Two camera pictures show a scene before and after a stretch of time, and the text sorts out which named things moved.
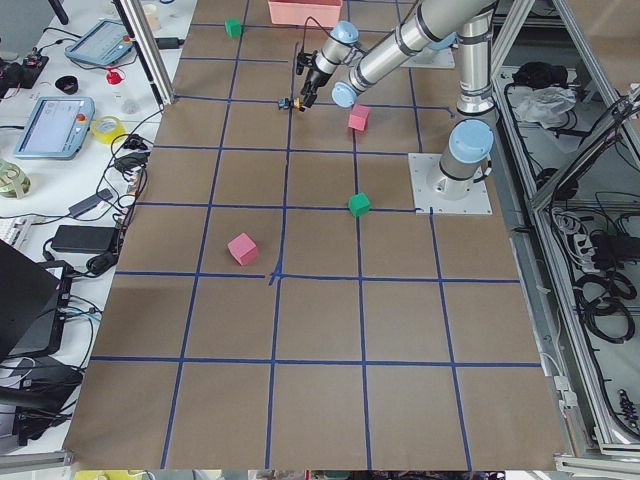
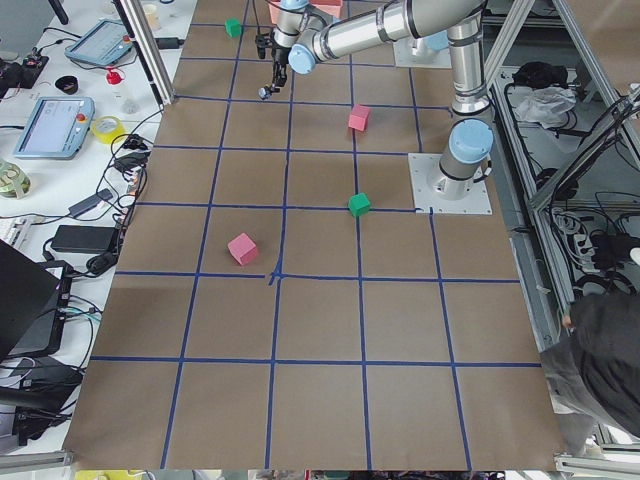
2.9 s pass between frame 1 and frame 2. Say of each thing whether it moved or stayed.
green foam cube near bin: stayed
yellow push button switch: moved
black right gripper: moved
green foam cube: stayed
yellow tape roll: stayed
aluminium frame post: stayed
